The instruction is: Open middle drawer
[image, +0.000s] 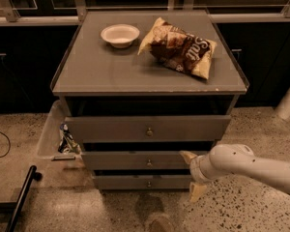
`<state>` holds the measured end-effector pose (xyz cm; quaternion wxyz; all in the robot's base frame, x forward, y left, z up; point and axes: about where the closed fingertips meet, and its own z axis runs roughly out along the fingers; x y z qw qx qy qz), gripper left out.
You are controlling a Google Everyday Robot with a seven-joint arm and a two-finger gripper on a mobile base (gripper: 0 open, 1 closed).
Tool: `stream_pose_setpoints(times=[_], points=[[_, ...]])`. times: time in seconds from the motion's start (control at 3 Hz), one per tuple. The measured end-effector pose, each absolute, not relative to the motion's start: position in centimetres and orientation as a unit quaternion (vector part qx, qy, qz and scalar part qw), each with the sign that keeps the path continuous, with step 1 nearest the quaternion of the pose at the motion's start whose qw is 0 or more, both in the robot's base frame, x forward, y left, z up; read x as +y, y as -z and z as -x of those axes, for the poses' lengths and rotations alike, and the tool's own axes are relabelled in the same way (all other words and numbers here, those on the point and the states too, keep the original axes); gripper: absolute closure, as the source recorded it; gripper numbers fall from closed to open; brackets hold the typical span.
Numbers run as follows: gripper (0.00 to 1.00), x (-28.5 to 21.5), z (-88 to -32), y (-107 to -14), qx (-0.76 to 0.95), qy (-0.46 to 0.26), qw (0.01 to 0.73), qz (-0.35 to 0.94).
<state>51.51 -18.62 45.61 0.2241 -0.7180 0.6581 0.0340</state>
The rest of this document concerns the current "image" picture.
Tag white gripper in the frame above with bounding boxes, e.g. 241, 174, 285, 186
180, 151, 219, 202

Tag grey drawer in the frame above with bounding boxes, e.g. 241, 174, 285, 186
81, 151, 189, 170
66, 115, 231, 143
93, 175, 191, 190

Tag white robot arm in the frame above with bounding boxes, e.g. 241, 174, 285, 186
180, 144, 290, 202

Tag grey bottom drawer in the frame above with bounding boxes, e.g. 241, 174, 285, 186
93, 175, 191, 190

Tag grey top drawer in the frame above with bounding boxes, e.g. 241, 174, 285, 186
66, 115, 231, 143

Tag grey drawer cabinet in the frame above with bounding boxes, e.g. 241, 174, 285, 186
51, 11, 248, 177

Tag yellow brown chip bag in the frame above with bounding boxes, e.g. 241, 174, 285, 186
138, 17, 217, 79

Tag snack packets in bin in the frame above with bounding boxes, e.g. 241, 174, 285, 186
58, 124, 81, 154

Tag clear plastic side bin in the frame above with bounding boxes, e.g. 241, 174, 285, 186
37, 101, 75, 161

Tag white paper bowl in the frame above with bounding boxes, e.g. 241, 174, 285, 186
101, 24, 140, 48

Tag black metal bar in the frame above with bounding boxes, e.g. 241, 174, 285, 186
0, 165, 43, 232

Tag metal railing frame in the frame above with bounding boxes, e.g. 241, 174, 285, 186
0, 0, 290, 26

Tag black floor cable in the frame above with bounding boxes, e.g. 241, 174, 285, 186
0, 127, 12, 159

